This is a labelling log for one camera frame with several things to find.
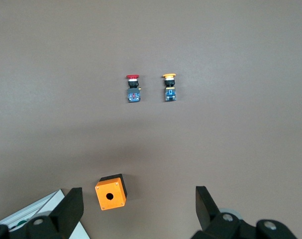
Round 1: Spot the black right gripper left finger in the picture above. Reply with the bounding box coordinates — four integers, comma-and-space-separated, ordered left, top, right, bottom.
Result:
0, 188, 85, 239

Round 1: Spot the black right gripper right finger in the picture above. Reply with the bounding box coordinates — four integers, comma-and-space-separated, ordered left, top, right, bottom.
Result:
190, 186, 300, 239

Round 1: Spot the white drawer cabinet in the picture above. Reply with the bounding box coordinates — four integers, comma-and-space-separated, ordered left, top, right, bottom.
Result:
0, 189, 92, 239

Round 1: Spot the orange button box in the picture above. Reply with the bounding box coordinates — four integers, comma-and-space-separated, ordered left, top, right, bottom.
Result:
95, 173, 128, 211

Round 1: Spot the yellow mushroom push button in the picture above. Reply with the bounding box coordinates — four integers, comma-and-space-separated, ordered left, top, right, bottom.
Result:
162, 72, 179, 103

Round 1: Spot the red mushroom push button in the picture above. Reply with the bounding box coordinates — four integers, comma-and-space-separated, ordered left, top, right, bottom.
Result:
125, 74, 142, 104

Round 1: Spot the brown table mat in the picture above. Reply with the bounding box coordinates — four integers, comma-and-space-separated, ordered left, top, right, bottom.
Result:
0, 0, 302, 239

